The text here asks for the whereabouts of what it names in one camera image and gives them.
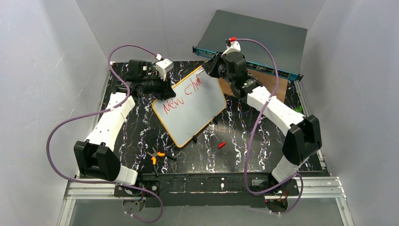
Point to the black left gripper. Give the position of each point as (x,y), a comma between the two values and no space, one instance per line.
(168,90)

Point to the green and white tool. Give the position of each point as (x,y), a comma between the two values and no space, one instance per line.
(299,109)

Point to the orange-handled pliers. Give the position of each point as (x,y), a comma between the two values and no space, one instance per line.
(155,155)

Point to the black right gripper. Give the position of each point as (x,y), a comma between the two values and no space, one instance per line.
(213,66)

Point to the red marker cap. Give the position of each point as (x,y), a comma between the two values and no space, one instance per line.
(221,145)

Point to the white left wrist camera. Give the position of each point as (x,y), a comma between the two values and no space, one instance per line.
(163,67)

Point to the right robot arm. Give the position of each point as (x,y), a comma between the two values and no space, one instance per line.
(302,133)

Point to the wooden board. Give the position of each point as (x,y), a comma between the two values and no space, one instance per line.
(269,81)

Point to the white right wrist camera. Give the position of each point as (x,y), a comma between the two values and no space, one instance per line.
(232,46)

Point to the grey network switch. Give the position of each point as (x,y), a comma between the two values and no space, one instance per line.
(285,42)

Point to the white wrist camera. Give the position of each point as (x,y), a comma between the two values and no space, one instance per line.
(232,46)
(163,67)

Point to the yellow-framed whiteboard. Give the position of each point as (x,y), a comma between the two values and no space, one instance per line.
(199,99)

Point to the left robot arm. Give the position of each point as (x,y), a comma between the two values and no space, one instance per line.
(94,155)

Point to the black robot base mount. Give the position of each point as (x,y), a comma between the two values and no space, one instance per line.
(203,189)

